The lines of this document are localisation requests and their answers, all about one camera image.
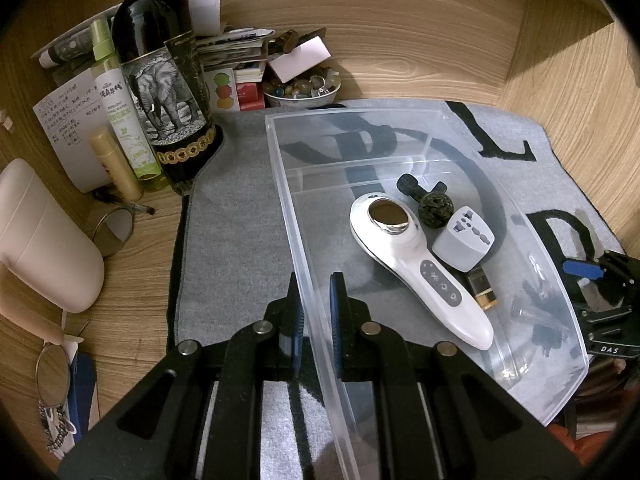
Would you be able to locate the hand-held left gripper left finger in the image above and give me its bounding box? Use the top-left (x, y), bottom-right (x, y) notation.
top-left (57, 272), bottom-right (307, 480)

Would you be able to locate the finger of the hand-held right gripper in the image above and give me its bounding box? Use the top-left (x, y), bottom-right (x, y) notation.
top-left (561, 252), bottom-right (640, 307)
top-left (575, 304), bottom-right (640, 336)

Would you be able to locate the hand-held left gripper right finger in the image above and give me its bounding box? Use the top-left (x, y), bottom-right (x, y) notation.
top-left (327, 271), bottom-right (586, 480)

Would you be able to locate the black and gold lighter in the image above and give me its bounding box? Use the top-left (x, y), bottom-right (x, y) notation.
top-left (466, 266), bottom-right (500, 310)

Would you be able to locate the white handheld facial device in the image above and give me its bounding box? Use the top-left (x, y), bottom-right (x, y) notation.
top-left (349, 192), bottom-right (495, 352)

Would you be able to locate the white travel plug adapter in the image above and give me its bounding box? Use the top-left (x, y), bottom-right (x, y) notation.
top-left (431, 205), bottom-right (496, 272)

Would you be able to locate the clear plastic storage box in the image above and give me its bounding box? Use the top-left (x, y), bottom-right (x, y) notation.
top-left (264, 99), bottom-right (591, 480)

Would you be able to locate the black carved bead pendant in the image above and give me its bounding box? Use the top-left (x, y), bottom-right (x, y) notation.
top-left (397, 174), bottom-right (454, 231)

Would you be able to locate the small black adapter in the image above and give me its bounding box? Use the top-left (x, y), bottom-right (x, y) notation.
top-left (532, 320), bottom-right (569, 357)

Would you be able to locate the grey mat with black letters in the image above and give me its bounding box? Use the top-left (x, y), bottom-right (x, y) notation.
top-left (167, 97), bottom-right (626, 480)

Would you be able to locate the round metal rimmed mirror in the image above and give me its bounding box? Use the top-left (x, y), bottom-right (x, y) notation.
top-left (92, 207), bottom-right (136, 259)

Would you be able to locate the black pen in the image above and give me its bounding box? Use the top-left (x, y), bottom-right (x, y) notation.
top-left (92, 187), bottom-right (156, 216)

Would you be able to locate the white bowl of stones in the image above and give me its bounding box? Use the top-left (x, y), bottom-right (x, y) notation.
top-left (262, 74), bottom-right (342, 109)

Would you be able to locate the red box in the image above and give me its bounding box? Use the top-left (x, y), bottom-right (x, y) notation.
top-left (235, 80), bottom-right (266, 111)

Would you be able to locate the yellow tube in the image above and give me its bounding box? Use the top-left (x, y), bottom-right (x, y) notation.
top-left (90, 126), bottom-right (144, 201)

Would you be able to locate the fruit print box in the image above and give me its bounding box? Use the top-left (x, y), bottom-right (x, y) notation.
top-left (212, 67), bottom-right (239, 111)

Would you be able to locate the white paper card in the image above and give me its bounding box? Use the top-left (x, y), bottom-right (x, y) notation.
top-left (270, 37), bottom-right (332, 82)

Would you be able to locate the green spray bottle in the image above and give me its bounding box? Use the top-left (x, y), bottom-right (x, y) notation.
top-left (90, 17), bottom-right (171, 192)

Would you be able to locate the pale pink cylinder device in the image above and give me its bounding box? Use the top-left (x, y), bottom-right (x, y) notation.
top-left (0, 158), bottom-right (106, 313)

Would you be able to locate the stack of books and papers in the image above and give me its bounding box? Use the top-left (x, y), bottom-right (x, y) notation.
top-left (192, 25), bottom-right (276, 111)

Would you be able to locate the handwritten paper note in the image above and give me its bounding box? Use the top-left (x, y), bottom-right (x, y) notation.
top-left (33, 80), bottom-right (116, 193)

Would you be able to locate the dark wine bottle elephant label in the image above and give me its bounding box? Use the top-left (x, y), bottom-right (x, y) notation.
top-left (111, 0), bottom-right (224, 196)

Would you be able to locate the rolled paper tube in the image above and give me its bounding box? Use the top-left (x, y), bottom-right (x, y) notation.
top-left (39, 27), bottom-right (98, 68)

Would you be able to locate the round lens with chain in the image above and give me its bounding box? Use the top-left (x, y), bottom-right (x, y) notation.
top-left (34, 342), bottom-right (82, 461)

